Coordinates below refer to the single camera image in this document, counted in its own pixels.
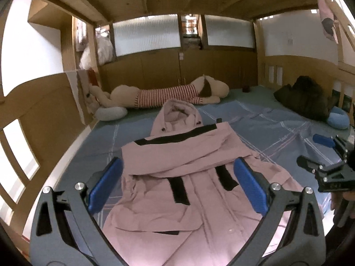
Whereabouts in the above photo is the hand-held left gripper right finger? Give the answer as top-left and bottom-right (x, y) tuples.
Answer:
(230, 156), (328, 266)

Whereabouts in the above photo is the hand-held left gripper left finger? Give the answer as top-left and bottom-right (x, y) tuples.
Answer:
(29, 157), (126, 266)

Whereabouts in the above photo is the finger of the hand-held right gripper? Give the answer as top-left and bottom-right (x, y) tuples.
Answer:
(312, 133), (353, 159)
(296, 155), (329, 178)

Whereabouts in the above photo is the pink hooded jacket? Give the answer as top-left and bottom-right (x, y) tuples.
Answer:
(102, 99), (306, 266)

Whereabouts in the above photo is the person's right hand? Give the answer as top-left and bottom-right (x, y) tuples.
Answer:
(330, 192), (346, 220)

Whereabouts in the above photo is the blue neck pillow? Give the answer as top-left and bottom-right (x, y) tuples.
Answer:
(326, 106), (351, 130)

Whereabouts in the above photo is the dark green jacket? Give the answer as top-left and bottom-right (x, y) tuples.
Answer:
(274, 75), (338, 121)

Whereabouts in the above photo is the blue striped bed sheet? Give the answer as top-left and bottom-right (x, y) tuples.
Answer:
(53, 99), (345, 266)

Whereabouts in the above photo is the grey neck pillow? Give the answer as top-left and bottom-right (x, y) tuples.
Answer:
(95, 106), (129, 122)

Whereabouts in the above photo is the small white plush toy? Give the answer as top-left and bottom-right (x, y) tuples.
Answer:
(84, 87), (101, 114)

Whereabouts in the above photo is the plush dog in striped shirt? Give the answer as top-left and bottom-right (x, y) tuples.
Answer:
(89, 74), (230, 109)

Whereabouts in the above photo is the pink hanging cloth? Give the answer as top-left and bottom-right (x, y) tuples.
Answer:
(317, 0), (340, 44)

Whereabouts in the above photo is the pale pink plush toy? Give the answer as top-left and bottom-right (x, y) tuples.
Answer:
(79, 45), (92, 70)

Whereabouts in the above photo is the white stuffed bag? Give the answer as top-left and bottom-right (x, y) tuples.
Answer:
(95, 29), (114, 64)

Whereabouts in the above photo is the frosted glass window panel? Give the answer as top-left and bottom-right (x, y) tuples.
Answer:
(112, 15), (179, 57)
(205, 15), (255, 48)

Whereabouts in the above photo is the wooden bunk bed frame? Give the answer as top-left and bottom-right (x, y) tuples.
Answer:
(0, 0), (355, 244)

